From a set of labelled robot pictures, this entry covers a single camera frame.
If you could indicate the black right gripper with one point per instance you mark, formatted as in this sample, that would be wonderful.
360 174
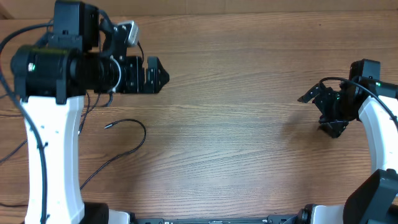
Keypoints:
335 127

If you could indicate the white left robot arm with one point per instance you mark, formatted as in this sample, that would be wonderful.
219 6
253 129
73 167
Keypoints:
81 50

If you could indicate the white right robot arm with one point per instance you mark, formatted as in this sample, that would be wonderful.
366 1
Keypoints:
365 98

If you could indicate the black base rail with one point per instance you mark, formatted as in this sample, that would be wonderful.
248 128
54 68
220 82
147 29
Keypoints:
214 220

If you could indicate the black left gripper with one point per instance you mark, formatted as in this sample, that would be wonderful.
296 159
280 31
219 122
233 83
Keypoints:
134 84

